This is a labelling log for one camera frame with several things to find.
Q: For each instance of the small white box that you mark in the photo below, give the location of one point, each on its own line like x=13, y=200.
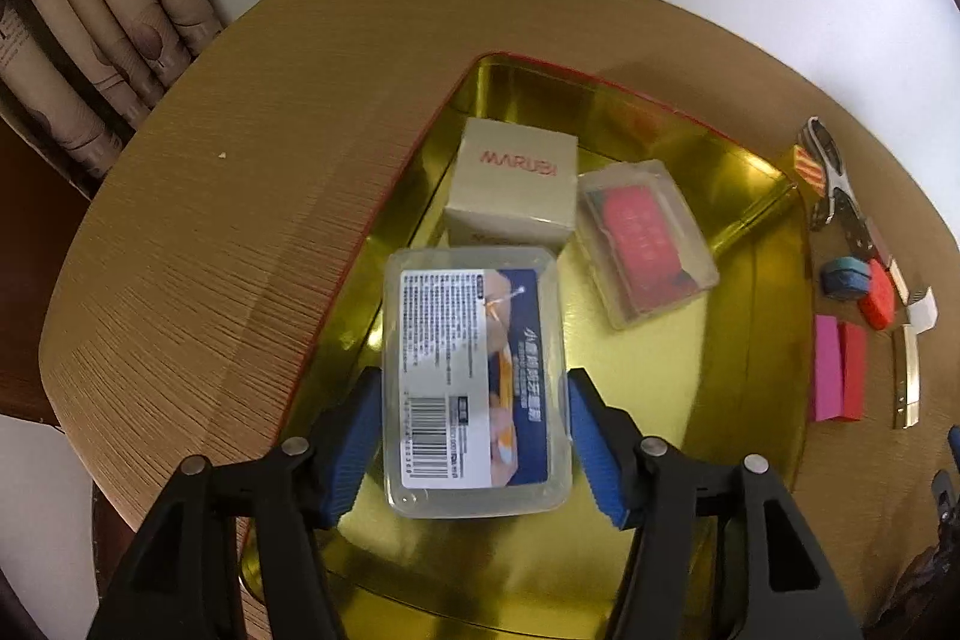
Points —
x=922, y=311

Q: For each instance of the pink block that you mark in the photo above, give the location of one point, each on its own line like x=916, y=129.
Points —
x=825, y=377

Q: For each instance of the clear plastic box blue label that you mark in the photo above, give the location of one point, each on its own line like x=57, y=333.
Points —
x=465, y=377

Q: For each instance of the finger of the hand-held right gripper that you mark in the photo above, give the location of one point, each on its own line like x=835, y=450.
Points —
x=945, y=497
x=954, y=443

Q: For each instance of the beige patterned curtain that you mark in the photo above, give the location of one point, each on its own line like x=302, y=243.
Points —
x=90, y=10

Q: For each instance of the small blue block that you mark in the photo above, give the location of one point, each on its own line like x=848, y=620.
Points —
x=844, y=276

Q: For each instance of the silver metal tool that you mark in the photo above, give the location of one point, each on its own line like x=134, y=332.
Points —
x=838, y=183

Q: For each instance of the clear plastic case red insert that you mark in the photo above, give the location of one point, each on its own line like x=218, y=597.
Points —
x=645, y=235

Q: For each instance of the wooden stick piece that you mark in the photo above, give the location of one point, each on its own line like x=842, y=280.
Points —
x=907, y=377

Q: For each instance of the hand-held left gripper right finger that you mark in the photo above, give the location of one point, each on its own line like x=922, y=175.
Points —
x=596, y=452

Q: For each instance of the small white bar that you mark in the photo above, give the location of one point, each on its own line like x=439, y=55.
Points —
x=898, y=280

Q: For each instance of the red tin box gold interior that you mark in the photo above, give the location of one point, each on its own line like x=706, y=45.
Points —
x=675, y=400

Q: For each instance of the red yellow striped block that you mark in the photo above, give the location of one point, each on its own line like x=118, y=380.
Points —
x=808, y=168

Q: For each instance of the beige cardboard box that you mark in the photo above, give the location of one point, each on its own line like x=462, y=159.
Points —
x=510, y=190

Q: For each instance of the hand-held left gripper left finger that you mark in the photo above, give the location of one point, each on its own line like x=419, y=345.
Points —
x=352, y=452

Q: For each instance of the orange-red block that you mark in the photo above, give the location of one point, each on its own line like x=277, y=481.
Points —
x=876, y=299

